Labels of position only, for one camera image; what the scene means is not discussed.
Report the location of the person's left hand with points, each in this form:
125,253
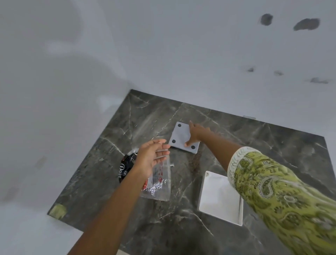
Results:
147,157

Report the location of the person's right hand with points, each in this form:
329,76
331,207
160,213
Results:
200,134

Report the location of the person's left fingers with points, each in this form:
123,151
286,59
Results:
161,147

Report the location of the person's right thumb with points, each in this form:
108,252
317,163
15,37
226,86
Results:
190,143

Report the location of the grey square plate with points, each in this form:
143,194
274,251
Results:
179,135

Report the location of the person's left forearm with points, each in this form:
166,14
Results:
112,210

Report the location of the person's right forearm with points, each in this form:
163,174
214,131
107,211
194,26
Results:
223,149

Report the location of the red and silver sachet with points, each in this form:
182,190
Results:
158,182

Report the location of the clear plastic bag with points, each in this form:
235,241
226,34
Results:
162,184

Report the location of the black sachet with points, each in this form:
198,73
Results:
126,168

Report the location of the white rectangular tray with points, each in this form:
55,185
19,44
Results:
217,199

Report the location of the green paisley sleeve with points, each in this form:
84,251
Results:
283,199

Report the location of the yellowish tape piece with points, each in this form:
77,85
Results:
57,211

